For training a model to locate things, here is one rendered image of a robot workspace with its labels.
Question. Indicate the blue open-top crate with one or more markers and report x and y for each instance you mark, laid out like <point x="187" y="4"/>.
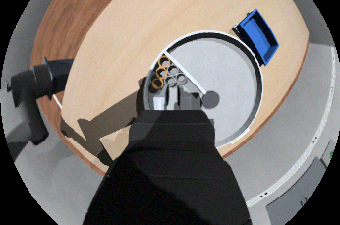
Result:
<point x="257" y="34"/>

